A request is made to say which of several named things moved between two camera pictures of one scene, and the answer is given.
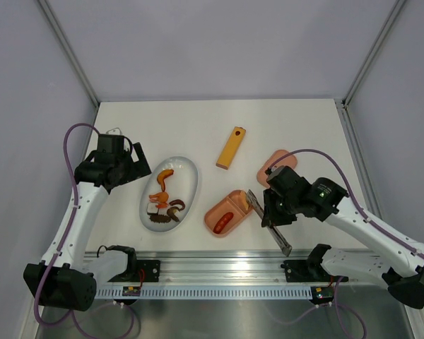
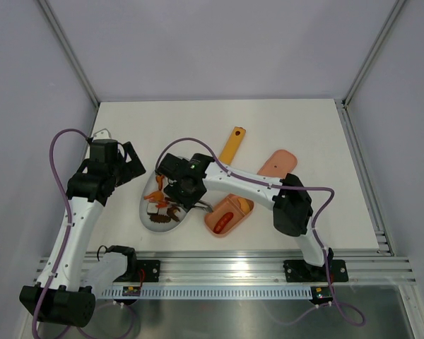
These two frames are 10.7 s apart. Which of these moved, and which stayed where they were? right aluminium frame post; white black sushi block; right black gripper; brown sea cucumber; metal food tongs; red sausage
Moved: right black gripper; metal food tongs
Stayed: right aluminium frame post; white black sushi block; red sausage; brown sea cucumber
